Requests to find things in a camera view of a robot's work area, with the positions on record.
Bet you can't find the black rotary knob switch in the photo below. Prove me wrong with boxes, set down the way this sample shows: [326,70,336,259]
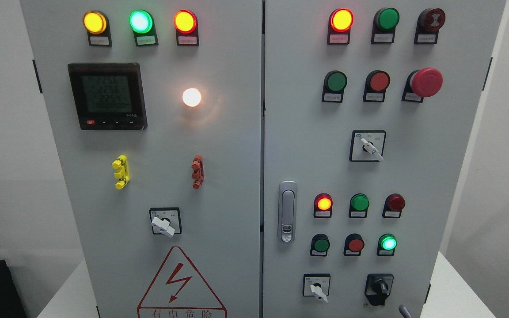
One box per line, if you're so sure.
[364,273,394,306]

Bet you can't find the grey electrical control cabinet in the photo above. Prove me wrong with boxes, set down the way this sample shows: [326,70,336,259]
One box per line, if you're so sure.
[20,0,506,318]

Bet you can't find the red terminal connector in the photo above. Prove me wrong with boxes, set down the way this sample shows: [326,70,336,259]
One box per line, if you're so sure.
[191,155,204,189]

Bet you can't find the red lit light lower left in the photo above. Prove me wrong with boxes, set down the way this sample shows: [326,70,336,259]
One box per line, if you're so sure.
[313,193,333,219]

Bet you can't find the red lit light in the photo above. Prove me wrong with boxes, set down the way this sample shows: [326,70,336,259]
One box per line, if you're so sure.
[313,193,333,219]
[327,8,354,45]

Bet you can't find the white glowing indicator light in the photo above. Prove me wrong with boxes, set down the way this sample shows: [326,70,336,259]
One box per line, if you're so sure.
[182,88,202,107]

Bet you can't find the green push button lower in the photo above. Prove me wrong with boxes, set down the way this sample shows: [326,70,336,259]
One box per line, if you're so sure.
[310,233,330,257]

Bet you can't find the green push button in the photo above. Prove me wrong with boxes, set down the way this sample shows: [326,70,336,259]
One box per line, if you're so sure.
[310,233,330,257]
[322,70,347,103]

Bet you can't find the green push button upper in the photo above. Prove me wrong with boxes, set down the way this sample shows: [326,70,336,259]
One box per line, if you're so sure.
[322,70,347,103]

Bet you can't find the green indicator light lower middle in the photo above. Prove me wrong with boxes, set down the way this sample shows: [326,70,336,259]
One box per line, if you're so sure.
[348,193,370,219]

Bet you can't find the red push button lower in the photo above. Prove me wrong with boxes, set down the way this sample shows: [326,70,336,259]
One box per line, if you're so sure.
[343,233,365,256]

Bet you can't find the red push button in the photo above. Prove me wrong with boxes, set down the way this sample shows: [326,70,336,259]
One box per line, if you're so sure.
[362,70,391,102]
[343,233,365,256]

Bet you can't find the yellow terminal connector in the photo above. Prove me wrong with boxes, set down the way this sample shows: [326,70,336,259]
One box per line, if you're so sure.
[111,155,130,190]

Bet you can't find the red push button upper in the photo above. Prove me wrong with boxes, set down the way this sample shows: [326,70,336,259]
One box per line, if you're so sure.
[362,70,391,102]

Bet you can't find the red indicator light lower right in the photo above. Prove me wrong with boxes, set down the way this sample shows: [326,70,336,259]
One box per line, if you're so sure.
[382,193,406,219]

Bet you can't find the red lightning warning sticker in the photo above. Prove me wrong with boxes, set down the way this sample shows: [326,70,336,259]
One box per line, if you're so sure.
[137,246,228,318]

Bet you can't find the red-rimmed lit indicator light left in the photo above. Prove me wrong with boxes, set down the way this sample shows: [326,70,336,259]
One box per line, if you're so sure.
[173,9,199,46]

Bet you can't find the green indicator button lower right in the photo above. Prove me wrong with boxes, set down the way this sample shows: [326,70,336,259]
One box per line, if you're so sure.
[376,233,398,256]

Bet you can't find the black digital power meter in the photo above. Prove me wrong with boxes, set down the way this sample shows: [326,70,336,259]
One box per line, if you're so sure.
[68,62,147,130]

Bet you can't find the red lit light top right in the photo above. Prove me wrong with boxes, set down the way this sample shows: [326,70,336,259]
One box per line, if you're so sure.
[327,8,354,45]

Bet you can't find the green lit indicator light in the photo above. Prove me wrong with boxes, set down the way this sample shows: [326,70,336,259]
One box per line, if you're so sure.
[129,10,158,47]

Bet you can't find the red emergency stop mushroom button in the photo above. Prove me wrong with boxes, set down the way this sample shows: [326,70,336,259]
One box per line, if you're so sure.
[402,67,444,103]

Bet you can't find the green indicator light top right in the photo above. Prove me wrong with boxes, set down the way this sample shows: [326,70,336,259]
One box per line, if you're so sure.
[370,8,400,44]

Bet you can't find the yellow indicator light top left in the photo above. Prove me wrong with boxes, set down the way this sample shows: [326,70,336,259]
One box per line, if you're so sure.
[83,10,112,47]

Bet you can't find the dark red buzzer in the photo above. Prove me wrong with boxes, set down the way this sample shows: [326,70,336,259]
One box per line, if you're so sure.
[414,8,446,44]

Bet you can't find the silver door latch handle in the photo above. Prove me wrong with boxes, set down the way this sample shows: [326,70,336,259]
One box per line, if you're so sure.
[277,181,297,243]

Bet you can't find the white selector switch left door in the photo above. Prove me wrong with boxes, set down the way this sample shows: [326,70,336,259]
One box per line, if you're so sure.
[149,207,182,238]

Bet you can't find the white selector switch upper right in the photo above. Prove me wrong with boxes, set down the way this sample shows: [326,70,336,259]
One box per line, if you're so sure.
[349,130,387,162]

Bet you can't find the white selector switch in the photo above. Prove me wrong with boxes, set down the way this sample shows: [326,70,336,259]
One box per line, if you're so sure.
[302,273,331,303]
[349,130,387,162]

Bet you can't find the white selector switch bottom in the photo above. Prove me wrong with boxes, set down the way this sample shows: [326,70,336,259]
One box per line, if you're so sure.
[302,273,331,303]

